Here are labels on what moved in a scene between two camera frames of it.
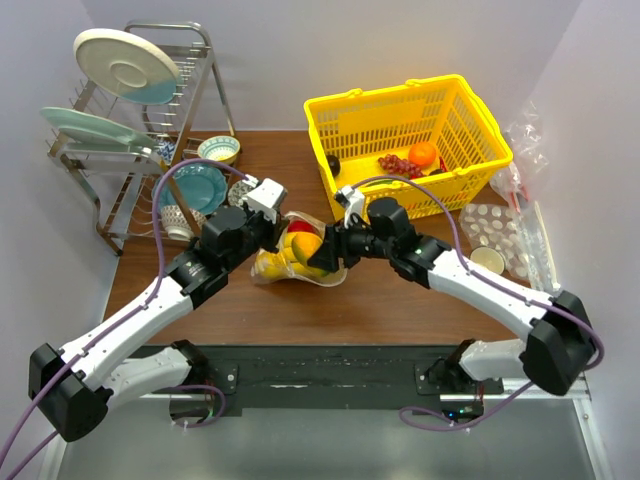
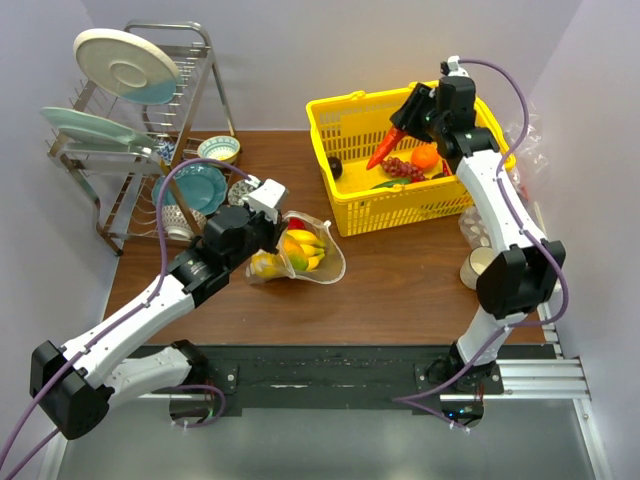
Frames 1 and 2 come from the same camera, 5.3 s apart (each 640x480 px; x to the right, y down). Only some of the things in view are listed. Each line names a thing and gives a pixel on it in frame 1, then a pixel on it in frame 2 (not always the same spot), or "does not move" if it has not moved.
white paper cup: [489, 258] does not move
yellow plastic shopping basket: [432, 143] does not move
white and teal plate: [127, 65] does not move
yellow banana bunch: [292, 265] → [312, 246]
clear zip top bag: [301, 238] does not move
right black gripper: [335, 246] → [407, 117]
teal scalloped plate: [193, 186] does not move
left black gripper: [274, 229] does not move
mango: [305, 245] → [295, 254]
